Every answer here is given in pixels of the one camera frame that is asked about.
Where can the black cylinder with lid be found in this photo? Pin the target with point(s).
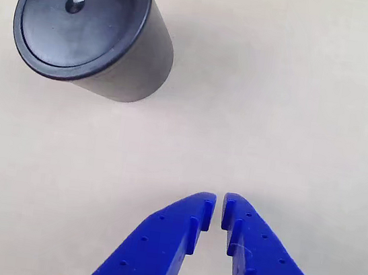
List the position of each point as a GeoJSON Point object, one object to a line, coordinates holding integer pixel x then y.
{"type": "Point", "coordinates": [86, 26]}

